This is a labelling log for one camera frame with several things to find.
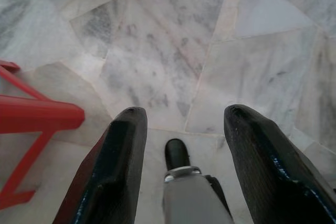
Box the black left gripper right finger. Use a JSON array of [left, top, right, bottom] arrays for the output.
[[223, 104, 336, 224]]

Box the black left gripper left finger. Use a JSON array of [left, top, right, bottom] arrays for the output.
[[52, 106, 148, 224]]

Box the grey robot leg, black foot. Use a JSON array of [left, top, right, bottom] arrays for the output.
[[162, 138, 234, 224]]

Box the red plastic stool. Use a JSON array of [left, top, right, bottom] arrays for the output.
[[0, 60, 85, 211]]

